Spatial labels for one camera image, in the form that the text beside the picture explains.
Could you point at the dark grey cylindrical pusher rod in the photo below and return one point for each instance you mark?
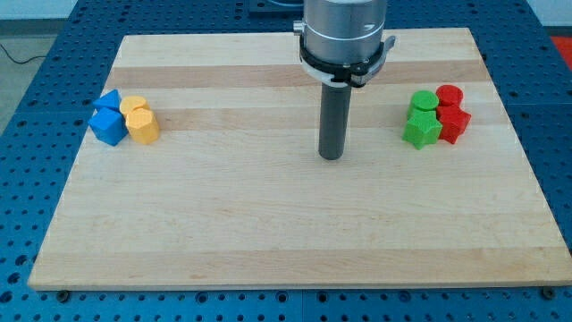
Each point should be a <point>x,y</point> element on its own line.
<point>334,113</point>

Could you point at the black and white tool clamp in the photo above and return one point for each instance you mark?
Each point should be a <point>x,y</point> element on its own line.
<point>355,75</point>

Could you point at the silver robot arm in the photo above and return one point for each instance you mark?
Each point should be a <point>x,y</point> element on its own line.
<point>341,45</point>

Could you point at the green star block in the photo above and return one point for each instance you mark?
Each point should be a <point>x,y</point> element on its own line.
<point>422,129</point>

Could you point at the red star block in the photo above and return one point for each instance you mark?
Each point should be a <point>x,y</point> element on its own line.
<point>454,122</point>

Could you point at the green cylinder block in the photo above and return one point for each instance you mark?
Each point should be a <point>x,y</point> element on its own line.
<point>422,101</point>

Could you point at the red cylinder block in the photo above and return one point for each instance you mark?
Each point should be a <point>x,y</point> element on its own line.
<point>449,95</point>

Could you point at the wooden board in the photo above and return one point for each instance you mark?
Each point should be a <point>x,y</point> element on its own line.
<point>234,195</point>

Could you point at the yellow hexagon block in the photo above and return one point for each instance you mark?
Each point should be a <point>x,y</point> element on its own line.
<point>143,126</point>

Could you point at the yellow cylinder block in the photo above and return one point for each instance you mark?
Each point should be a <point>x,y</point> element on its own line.
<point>132,103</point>

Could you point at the blue triangle block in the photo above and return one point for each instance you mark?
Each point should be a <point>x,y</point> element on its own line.
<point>110,100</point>

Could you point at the blue cube block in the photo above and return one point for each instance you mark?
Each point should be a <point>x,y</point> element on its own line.
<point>108,126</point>

